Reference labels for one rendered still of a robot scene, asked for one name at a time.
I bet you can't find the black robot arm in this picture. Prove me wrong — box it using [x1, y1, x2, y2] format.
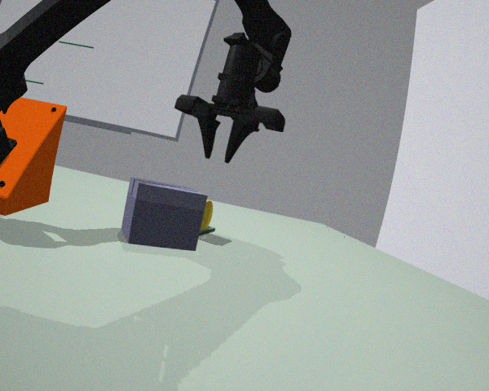
[0, 0, 292, 164]

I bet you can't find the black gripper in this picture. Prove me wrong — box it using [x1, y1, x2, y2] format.
[174, 68, 285, 163]

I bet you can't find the gold coin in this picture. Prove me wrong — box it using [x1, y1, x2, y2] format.
[200, 200, 213, 230]

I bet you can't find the dark green rectangular frame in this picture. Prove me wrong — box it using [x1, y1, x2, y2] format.
[199, 226, 215, 236]

